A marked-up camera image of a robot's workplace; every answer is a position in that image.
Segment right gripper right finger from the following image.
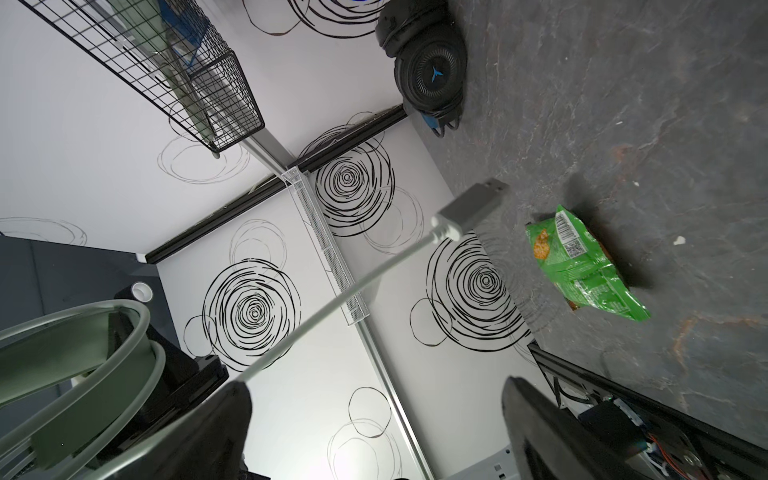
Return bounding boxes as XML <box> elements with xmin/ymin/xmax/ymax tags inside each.
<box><xmin>501</xmin><ymin>377</ymin><xmax>643</xmax><ymax>480</ymax></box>

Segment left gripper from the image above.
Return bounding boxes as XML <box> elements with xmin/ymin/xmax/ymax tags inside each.
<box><xmin>107</xmin><ymin>281</ymin><xmax>230</xmax><ymax>457</ymax></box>

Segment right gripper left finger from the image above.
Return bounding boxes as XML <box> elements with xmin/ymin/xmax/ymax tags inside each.
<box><xmin>109</xmin><ymin>381</ymin><xmax>254</xmax><ymax>480</ymax></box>

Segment mint green headphone cable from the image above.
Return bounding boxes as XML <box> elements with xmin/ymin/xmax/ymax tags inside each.
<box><xmin>83</xmin><ymin>177</ymin><xmax>510</xmax><ymax>480</ymax></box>

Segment black blue headphones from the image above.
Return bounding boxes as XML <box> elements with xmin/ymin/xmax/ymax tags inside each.
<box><xmin>375</xmin><ymin>0</ymin><xmax>468</xmax><ymax>138</ymax></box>

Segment mint green headphones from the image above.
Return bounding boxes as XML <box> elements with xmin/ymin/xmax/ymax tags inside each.
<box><xmin>1</xmin><ymin>299</ymin><xmax>166</xmax><ymax>479</ymax></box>

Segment green snack bag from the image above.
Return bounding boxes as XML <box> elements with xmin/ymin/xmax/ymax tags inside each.
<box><xmin>525</xmin><ymin>206</ymin><xmax>650</xmax><ymax>322</ymax></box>

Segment green item in basket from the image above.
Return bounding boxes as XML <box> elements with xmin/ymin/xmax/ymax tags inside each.
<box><xmin>109</xmin><ymin>1</ymin><xmax>215</xmax><ymax>143</ymax></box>

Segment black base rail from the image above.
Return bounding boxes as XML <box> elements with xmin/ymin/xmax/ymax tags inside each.
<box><xmin>528</xmin><ymin>341</ymin><xmax>767</xmax><ymax>479</ymax></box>

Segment aluminium wall rail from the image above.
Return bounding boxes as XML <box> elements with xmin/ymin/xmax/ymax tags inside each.
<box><xmin>236</xmin><ymin>124</ymin><xmax>434</xmax><ymax>479</ymax></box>

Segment black wire basket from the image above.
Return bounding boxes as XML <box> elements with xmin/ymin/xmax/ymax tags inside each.
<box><xmin>24</xmin><ymin>0</ymin><xmax>265</xmax><ymax>154</ymax></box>

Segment blue handled tool in basket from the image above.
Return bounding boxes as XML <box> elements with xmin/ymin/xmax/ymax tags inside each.
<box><xmin>159</xmin><ymin>0</ymin><xmax>210</xmax><ymax>53</ymax></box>

